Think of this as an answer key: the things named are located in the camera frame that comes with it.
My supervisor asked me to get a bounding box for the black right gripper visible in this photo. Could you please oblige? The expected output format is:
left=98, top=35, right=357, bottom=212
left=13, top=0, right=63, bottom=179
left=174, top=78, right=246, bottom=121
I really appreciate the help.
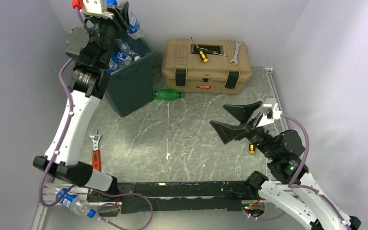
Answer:
left=208, top=100, right=277, bottom=159

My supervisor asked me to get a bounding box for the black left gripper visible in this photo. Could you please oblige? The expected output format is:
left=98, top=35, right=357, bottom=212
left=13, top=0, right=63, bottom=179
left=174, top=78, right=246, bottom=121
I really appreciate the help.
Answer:
left=90, top=0, right=130, bottom=68

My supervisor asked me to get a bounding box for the crushed Pepsi bottle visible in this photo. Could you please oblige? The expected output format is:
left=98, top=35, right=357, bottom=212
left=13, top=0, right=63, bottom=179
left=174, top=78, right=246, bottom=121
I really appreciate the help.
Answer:
left=107, top=0, right=145, bottom=40

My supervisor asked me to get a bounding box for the dark green plastic bin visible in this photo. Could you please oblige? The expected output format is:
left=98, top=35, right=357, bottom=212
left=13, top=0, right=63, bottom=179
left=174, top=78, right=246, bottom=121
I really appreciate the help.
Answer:
left=105, top=35, right=156, bottom=117

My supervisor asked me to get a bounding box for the green plastic bottle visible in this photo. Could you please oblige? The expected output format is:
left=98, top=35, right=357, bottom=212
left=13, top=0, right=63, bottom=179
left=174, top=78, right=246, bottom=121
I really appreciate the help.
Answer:
left=154, top=89, right=185, bottom=101

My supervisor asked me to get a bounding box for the crushed blue label bottle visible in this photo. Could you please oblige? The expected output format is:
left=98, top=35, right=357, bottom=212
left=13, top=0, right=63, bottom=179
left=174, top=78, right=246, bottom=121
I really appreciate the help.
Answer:
left=106, top=51, right=130, bottom=73

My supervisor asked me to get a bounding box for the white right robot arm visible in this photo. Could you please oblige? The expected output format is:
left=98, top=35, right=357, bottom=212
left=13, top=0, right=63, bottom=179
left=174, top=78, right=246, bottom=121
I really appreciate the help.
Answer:
left=210, top=101, right=361, bottom=230

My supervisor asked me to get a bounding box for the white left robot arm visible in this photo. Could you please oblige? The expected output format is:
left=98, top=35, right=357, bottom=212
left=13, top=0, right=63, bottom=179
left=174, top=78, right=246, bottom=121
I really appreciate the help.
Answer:
left=33, top=0, right=129, bottom=201

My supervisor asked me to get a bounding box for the yellow black tool right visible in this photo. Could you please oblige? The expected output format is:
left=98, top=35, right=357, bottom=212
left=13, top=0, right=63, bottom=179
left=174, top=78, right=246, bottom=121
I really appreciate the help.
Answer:
left=249, top=143, right=255, bottom=154

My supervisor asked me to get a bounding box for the yellow black screwdriver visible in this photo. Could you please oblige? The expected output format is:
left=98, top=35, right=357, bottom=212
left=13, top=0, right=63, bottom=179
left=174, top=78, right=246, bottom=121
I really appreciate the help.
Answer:
left=190, top=37, right=208, bottom=63

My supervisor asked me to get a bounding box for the tan plastic toolbox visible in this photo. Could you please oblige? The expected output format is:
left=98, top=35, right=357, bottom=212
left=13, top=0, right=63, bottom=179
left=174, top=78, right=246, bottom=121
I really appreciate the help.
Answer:
left=161, top=39, right=252, bottom=95

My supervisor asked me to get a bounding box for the thin dark screwdriver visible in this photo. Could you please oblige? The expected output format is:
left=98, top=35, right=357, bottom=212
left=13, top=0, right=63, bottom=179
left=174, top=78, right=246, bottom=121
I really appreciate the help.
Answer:
left=200, top=48, right=228, bottom=57

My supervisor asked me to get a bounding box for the silver open-end wrench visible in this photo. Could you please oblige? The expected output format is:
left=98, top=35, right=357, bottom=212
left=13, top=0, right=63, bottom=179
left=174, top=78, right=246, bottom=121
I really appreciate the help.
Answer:
left=230, top=41, right=242, bottom=65

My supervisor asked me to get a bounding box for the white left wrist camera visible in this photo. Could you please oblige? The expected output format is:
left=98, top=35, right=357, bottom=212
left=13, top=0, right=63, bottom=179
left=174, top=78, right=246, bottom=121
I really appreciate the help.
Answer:
left=71, top=0, right=114, bottom=19

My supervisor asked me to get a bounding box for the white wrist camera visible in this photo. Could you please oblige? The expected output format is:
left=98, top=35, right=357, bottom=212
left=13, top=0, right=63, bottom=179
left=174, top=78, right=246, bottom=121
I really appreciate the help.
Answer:
left=257, top=98, right=282, bottom=127
left=71, top=0, right=114, bottom=19

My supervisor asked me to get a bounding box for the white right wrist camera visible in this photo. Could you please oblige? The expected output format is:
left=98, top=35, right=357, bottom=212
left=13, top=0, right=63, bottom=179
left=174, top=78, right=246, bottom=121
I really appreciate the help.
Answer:
left=257, top=98, right=282, bottom=127

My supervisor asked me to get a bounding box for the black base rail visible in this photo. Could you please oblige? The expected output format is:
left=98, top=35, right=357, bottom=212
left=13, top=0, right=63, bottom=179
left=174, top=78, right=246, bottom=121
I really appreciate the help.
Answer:
left=87, top=178, right=262, bottom=214

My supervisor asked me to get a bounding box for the purple cable loop front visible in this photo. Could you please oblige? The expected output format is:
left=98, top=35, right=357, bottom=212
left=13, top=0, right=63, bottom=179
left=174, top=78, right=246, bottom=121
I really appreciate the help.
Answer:
left=89, top=189, right=154, bottom=230

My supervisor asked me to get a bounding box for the red handle adjustable wrench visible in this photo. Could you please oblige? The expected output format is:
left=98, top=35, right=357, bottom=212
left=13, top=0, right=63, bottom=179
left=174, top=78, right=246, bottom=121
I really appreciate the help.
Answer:
left=89, top=128, right=102, bottom=171

